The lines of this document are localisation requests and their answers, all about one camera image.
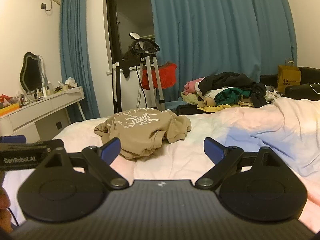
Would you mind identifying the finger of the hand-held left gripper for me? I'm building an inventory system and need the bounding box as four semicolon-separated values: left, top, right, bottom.
24;139;65;155

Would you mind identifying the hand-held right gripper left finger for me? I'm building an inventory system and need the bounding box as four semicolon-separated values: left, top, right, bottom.
37;137;130;190

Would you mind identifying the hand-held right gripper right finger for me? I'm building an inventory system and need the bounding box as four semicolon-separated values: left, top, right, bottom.
195;137;288;190

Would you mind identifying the tan printed t-shirt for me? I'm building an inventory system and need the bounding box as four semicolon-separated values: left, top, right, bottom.
94;107;192;160

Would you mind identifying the pile of mixed clothes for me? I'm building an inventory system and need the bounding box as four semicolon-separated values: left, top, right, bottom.
181;72;268;113

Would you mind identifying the person's left hand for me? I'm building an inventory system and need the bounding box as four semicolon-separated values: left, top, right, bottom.
0;187;13;233

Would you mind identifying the white vanity desk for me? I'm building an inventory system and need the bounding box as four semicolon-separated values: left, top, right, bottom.
0;86;86;142

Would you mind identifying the black bag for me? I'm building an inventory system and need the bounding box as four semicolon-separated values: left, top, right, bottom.
176;103;208;116

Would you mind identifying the pastel tie-dye duvet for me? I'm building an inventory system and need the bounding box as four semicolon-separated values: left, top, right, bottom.
2;96;320;232

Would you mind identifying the orange storage box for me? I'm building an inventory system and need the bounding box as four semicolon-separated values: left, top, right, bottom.
0;103;21;117

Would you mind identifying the group of cosmetic bottles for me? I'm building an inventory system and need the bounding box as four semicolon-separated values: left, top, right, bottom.
32;81;63;100

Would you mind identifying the tissue box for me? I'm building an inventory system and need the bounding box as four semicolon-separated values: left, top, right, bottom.
64;77;77;90

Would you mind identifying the wavy black vanity mirror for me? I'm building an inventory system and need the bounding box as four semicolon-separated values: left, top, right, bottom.
20;52;47;93

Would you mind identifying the red cloth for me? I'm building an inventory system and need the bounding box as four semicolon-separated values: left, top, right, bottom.
142;62;178;89

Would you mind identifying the narrow blue curtain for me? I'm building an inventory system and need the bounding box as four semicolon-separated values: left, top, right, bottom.
59;0;101;123

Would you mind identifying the garment steamer on stand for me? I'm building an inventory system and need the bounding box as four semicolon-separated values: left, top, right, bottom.
112;32;166;113

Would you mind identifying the yellow paper bag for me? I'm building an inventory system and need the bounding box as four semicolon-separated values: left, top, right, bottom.
277;58;302;93

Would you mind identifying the black leather sofa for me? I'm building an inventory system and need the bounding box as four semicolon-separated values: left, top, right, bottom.
260;66;320;101

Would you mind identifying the wide blue curtain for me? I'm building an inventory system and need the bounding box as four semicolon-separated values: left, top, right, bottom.
149;0;298;110

